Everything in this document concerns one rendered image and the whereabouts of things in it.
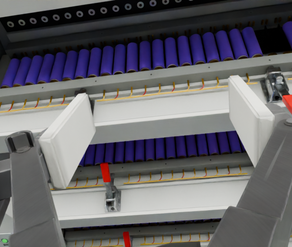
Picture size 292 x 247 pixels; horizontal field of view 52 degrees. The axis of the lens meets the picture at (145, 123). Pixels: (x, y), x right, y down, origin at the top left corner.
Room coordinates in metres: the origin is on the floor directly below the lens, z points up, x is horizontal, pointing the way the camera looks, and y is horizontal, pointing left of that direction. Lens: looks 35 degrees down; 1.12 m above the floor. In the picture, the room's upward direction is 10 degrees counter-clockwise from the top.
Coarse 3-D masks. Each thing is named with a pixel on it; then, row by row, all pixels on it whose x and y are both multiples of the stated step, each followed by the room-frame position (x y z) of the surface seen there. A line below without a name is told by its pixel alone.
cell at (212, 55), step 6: (204, 36) 0.45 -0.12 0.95; (210, 36) 0.45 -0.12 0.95; (204, 42) 0.44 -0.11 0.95; (210, 42) 0.43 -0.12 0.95; (204, 48) 0.44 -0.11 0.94; (210, 48) 0.42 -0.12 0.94; (216, 48) 0.42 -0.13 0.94; (210, 54) 0.41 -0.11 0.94; (216, 54) 0.41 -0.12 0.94; (210, 60) 0.40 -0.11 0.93
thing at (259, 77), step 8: (288, 72) 0.36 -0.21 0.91; (216, 80) 0.37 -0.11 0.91; (224, 80) 0.37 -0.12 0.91; (256, 80) 0.36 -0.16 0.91; (144, 88) 0.39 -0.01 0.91; (152, 88) 0.38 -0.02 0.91; (168, 88) 0.38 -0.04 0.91; (176, 88) 0.38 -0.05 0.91; (184, 88) 0.38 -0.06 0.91; (96, 96) 0.39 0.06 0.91; (112, 96) 0.39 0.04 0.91; (120, 96) 0.39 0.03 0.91; (8, 104) 0.42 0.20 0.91; (16, 104) 0.41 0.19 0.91; (32, 104) 0.41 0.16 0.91; (40, 104) 0.41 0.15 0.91; (48, 104) 0.40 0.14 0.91
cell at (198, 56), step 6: (192, 36) 0.46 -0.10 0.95; (198, 36) 0.45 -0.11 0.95; (192, 42) 0.44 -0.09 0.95; (198, 42) 0.44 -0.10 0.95; (192, 48) 0.43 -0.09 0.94; (198, 48) 0.43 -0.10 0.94; (192, 54) 0.42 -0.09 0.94; (198, 54) 0.41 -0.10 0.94; (198, 60) 0.40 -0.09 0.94; (204, 60) 0.40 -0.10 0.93
